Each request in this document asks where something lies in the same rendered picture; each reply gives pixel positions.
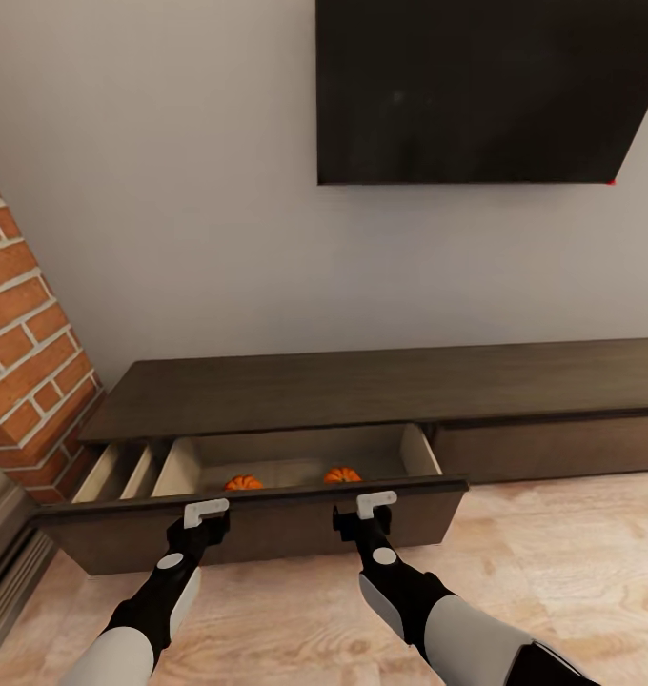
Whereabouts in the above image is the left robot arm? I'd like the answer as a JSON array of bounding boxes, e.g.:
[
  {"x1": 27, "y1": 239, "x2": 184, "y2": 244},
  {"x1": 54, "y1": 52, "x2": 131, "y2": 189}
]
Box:
[{"x1": 52, "y1": 499, "x2": 230, "y2": 686}]

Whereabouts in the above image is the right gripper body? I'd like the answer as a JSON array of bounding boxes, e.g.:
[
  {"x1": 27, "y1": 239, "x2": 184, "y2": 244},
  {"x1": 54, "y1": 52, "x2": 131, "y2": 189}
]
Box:
[{"x1": 339, "y1": 507, "x2": 391, "y2": 549}]

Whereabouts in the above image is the pumpkin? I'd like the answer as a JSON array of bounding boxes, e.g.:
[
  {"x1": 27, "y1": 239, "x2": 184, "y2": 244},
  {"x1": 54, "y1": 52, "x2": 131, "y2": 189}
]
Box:
[
  {"x1": 223, "y1": 475, "x2": 263, "y2": 491},
  {"x1": 322, "y1": 466, "x2": 363, "y2": 483}
]

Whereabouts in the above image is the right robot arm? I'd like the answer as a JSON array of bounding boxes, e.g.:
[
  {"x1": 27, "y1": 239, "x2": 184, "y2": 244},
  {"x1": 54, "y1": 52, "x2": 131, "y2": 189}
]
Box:
[{"x1": 333, "y1": 491, "x2": 600, "y2": 686}]

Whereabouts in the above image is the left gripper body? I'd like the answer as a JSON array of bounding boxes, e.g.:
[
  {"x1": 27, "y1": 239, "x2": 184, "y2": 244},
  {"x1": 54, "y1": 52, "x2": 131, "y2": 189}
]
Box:
[{"x1": 168, "y1": 516, "x2": 224, "y2": 554}]

